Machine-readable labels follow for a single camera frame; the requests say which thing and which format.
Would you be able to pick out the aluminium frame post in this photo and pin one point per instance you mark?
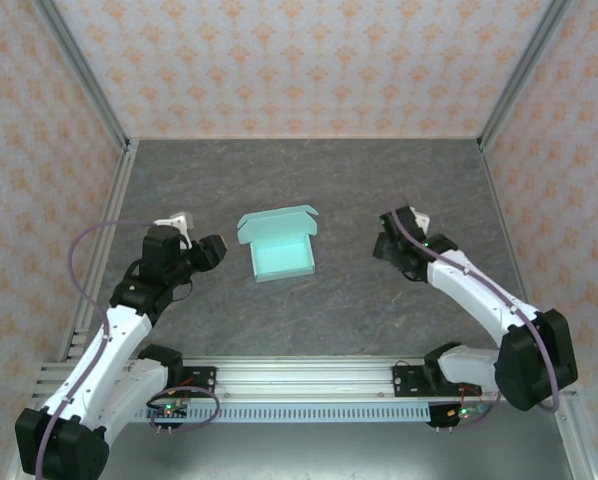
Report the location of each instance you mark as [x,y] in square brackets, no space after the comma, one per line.
[85,75]
[522,75]

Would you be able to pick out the aluminium side rail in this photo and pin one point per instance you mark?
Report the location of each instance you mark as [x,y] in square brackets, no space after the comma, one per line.
[499,200]
[114,200]

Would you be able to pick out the teal paper box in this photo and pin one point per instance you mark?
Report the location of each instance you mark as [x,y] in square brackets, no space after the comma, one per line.
[281,255]

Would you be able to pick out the right circuit board with LEDs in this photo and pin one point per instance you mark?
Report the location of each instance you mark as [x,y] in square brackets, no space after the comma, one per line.
[461,414]

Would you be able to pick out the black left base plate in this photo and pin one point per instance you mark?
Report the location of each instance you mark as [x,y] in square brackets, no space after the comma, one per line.
[201,382]

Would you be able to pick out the circuit board with leds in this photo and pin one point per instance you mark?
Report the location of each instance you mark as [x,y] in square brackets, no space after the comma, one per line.
[461,414]
[168,411]

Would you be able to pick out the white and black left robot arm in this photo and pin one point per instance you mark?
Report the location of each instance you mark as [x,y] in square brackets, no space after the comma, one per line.
[94,360]

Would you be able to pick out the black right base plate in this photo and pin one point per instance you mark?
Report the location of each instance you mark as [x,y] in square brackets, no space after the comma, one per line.
[406,380]

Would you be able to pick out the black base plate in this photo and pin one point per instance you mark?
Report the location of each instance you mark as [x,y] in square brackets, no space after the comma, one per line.
[201,382]
[406,380]

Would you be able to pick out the left circuit board with LEDs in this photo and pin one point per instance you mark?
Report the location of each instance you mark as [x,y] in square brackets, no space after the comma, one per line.
[168,411]

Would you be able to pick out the aluminium mounting rail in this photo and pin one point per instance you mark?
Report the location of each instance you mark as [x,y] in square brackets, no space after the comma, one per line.
[304,377]

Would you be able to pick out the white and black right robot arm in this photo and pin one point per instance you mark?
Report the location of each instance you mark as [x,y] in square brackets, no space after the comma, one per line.
[479,295]

